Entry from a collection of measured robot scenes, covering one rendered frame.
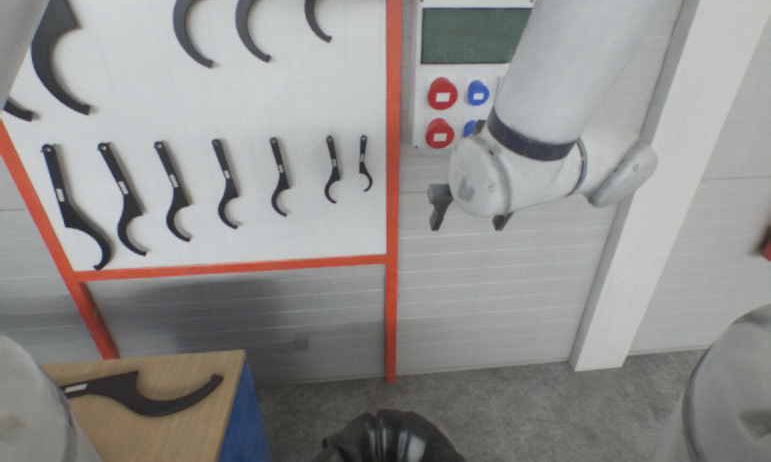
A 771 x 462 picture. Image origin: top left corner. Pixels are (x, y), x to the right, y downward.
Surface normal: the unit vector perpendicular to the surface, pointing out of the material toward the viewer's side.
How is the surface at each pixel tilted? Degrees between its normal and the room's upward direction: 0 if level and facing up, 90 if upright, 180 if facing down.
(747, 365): 24
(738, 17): 90
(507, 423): 0
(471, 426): 0
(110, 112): 90
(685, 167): 90
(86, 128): 90
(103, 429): 0
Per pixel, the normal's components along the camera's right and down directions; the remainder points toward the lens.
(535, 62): -0.84, 0.31
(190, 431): 0.00, -0.88
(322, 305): 0.10, 0.48
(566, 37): -0.64, 0.50
